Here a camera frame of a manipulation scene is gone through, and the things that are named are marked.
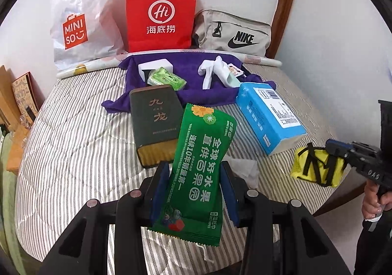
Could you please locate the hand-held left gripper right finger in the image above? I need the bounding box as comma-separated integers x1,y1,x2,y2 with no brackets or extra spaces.
221,161,353,275

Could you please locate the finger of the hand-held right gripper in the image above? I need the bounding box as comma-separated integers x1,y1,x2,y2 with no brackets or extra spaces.
325,139,353,161

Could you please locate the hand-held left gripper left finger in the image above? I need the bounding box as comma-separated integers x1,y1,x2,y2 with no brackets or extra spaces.
38,161,170,275

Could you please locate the yellow black pouch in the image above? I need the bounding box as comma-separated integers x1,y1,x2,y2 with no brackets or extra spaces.
290,142,348,188

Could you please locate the green wet wipes packet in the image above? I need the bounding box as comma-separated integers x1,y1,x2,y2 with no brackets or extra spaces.
146,103,236,246

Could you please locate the blue tissue pack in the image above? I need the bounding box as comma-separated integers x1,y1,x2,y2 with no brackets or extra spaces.
235,82,307,156

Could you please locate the person's right forearm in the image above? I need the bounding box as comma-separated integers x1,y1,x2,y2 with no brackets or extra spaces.
354,215,392,275

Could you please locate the person's right hand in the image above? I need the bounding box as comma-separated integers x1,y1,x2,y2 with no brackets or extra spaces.
361,185,392,220

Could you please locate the crumpled white tissue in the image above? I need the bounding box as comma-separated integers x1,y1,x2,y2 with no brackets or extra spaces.
227,158,259,188

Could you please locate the dark green tissue box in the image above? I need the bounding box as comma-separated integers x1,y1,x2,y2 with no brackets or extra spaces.
129,84,180,169

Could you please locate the striped bed sheet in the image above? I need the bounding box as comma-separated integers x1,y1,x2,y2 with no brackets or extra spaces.
14,61,368,275

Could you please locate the purple towel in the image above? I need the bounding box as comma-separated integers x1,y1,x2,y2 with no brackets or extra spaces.
102,54,264,113

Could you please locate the small green wipes pack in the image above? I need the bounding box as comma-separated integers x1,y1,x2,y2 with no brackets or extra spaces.
147,67,187,91

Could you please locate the white sock with mint toe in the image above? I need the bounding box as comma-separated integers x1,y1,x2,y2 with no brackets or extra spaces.
214,56,242,87

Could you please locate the printed sock tag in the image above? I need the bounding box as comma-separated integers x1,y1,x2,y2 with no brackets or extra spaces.
228,62,246,79

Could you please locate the white rectangular block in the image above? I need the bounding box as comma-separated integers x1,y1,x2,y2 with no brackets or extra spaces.
138,59,173,81

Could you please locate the rolled printed paper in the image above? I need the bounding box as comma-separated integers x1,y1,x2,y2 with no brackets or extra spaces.
56,48,282,80

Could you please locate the wooden side table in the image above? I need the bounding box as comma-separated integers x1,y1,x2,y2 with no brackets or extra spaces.
6,123,33,176

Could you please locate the green cloth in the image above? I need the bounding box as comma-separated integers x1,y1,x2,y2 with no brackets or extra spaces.
0,168,26,275

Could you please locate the grey zip pouch bag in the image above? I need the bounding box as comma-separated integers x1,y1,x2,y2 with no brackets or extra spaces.
192,8,272,58

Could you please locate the patterned brown box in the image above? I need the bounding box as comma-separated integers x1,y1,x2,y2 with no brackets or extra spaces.
12,72,41,118

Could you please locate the brown cardboard box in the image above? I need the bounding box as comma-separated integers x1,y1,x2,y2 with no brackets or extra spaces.
0,64,14,129

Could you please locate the white plastic shopping bag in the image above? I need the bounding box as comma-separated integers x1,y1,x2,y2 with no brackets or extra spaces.
50,0,124,69

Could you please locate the brown wooden bed frame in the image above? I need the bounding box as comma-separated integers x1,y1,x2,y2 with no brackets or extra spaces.
266,0,299,60

